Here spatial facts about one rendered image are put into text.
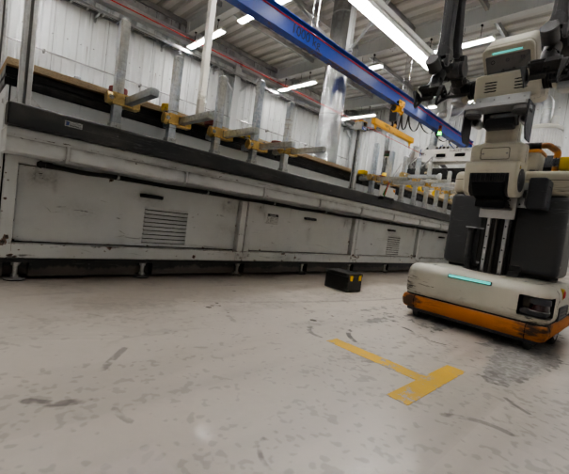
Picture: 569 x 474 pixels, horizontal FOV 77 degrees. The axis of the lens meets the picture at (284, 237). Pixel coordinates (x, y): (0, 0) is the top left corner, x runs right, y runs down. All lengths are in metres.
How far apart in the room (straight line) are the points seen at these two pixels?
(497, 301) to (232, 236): 1.50
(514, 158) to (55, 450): 1.87
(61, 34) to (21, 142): 7.84
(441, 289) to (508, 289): 0.28
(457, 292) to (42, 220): 1.92
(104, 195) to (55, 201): 0.21
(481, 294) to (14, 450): 1.66
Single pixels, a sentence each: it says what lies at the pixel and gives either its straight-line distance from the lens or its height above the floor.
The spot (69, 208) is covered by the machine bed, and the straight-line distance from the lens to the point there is 1.93.
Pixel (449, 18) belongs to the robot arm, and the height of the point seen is 1.41.
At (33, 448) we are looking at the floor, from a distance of 0.77.
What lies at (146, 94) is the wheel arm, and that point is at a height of 0.82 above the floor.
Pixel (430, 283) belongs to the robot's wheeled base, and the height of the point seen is 0.19.
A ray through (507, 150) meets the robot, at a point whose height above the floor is 0.85.
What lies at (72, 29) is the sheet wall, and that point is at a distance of 9.54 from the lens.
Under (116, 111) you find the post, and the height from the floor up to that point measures 0.77.
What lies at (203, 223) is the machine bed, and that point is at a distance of 2.20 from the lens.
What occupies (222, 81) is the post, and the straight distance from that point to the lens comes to 2.02.
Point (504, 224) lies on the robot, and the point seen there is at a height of 0.53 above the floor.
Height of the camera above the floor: 0.42
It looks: 3 degrees down
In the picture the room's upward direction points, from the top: 8 degrees clockwise
